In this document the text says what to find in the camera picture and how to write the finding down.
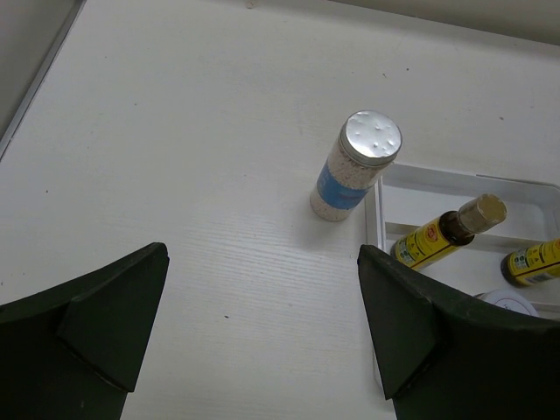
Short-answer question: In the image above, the tall jar left blue label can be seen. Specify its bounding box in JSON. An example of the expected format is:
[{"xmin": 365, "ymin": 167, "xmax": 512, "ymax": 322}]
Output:
[{"xmin": 310, "ymin": 110, "xmax": 403, "ymax": 221}]

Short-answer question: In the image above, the spice jar white lid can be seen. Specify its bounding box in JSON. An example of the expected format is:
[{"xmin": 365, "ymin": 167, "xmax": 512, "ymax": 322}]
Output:
[{"xmin": 474, "ymin": 289, "xmax": 540, "ymax": 318}]

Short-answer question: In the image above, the white divided organizer tray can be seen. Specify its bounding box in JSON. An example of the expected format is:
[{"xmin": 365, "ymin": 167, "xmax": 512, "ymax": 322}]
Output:
[{"xmin": 363, "ymin": 162, "xmax": 560, "ymax": 386}]

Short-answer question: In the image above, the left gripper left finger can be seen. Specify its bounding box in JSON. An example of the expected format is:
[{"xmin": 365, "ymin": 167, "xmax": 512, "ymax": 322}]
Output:
[{"xmin": 1, "ymin": 242, "xmax": 170, "ymax": 419}]

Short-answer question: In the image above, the left aluminium rail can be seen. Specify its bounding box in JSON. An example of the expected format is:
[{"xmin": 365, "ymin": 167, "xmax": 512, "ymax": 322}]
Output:
[{"xmin": 1, "ymin": 1, "xmax": 83, "ymax": 154}]

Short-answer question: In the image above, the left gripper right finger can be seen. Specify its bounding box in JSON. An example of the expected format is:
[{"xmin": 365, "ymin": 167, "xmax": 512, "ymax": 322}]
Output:
[{"xmin": 357, "ymin": 245, "xmax": 559, "ymax": 419}]

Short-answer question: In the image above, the small yellow bottle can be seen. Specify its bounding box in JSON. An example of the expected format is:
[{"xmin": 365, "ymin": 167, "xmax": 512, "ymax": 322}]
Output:
[
  {"xmin": 500, "ymin": 239, "xmax": 559, "ymax": 288},
  {"xmin": 390, "ymin": 193, "xmax": 508, "ymax": 270}
]

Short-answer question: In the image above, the small yellow bottle front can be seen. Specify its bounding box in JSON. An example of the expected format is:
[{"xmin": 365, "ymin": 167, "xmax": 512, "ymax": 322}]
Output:
[{"xmin": 500, "ymin": 239, "xmax": 559, "ymax": 288}]

